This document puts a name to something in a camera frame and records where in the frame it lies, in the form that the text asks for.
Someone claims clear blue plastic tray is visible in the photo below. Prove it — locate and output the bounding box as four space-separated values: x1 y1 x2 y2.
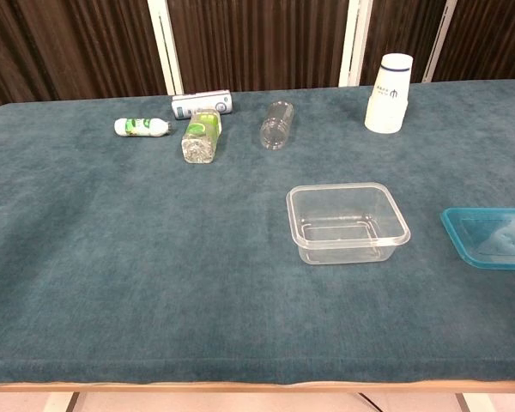
286 182 412 266

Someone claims blue plastic lid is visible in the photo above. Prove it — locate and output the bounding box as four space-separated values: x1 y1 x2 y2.
439 207 515 271

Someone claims white and blue carton box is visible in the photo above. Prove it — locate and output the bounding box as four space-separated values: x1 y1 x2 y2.
171 89 233 121

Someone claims clear bottle with green label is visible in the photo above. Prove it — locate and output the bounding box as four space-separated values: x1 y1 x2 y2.
180 108 222 166

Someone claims teal velvet table cloth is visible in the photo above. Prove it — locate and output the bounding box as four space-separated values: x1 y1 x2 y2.
0 79 515 385

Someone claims small white bottle green label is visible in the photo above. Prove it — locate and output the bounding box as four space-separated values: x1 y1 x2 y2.
113 117 174 138

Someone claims white pill bottle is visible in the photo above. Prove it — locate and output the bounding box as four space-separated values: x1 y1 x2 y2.
364 52 414 135

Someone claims dark brown partition panel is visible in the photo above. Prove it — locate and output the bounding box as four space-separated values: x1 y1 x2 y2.
0 0 184 108
167 0 361 94
360 0 450 86
424 0 515 83

